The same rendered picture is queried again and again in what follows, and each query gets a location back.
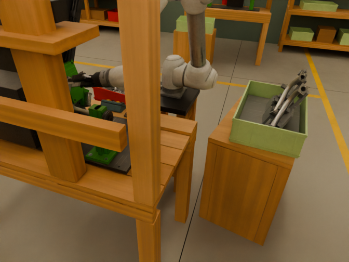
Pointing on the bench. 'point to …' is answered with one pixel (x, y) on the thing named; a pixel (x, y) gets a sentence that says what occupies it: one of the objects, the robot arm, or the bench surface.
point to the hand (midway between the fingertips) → (72, 82)
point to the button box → (113, 105)
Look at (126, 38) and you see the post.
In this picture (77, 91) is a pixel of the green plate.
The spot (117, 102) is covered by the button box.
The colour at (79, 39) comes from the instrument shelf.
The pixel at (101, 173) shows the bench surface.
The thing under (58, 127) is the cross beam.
